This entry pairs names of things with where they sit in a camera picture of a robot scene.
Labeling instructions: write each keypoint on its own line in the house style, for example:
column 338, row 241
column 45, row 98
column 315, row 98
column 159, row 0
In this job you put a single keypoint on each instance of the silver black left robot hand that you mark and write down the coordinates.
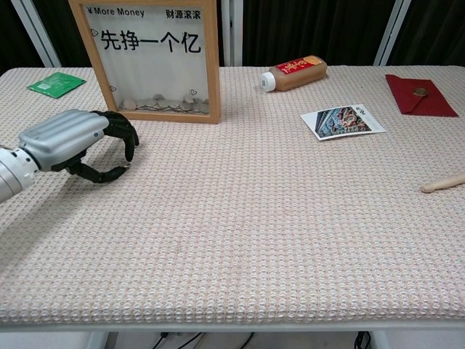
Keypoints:
column 61, row 134

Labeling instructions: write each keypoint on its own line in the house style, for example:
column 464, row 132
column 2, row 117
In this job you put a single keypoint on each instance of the pile of silver coins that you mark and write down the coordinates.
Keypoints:
column 160, row 105

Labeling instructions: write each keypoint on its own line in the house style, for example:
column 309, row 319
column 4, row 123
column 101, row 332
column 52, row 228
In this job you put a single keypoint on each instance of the wooden frame coin box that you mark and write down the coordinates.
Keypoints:
column 152, row 80

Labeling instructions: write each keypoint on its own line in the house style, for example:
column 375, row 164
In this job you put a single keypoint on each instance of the green foil sachet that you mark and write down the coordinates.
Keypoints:
column 54, row 85

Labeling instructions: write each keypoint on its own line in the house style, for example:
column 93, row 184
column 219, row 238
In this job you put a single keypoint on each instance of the black partition screen panel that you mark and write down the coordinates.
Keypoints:
column 7, row 36
column 436, row 29
column 309, row 29
column 67, row 47

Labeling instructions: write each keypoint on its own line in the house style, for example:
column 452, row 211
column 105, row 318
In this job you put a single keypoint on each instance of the beige woven tablecloth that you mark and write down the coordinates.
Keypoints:
column 254, row 218

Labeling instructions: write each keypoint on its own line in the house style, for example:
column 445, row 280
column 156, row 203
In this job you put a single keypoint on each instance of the brown bottle with red label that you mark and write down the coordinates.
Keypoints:
column 298, row 76

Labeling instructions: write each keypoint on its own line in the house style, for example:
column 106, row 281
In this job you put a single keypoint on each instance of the photo postcard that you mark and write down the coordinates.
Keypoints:
column 341, row 121

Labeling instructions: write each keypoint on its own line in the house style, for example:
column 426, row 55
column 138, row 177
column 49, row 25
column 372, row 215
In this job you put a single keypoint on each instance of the red envelope with wax seal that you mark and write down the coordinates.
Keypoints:
column 428, row 103

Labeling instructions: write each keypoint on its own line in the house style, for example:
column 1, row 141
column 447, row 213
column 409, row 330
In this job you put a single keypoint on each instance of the light wooden stick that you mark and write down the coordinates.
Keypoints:
column 443, row 183

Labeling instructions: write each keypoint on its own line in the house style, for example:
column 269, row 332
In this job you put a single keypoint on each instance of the white table frame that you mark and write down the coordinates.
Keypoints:
column 379, row 341

